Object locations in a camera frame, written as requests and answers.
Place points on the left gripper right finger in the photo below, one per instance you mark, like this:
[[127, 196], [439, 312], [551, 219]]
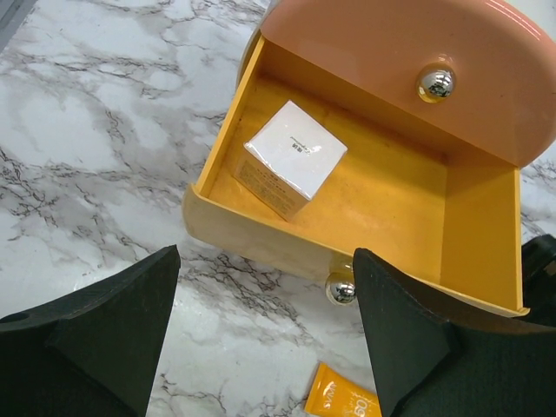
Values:
[[434, 355]]

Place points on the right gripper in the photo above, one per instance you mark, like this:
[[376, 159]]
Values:
[[538, 268]]

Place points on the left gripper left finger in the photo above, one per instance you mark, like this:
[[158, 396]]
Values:
[[93, 352]]

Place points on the yellow drawer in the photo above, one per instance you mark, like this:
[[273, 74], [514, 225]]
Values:
[[449, 219]]

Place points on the peach top drawer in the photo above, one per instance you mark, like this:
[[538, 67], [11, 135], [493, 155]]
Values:
[[480, 71]]

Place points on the white small box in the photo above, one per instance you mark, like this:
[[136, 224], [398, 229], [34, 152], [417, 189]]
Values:
[[288, 160]]

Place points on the orange sunscreen tube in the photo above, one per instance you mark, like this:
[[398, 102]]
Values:
[[331, 394]]

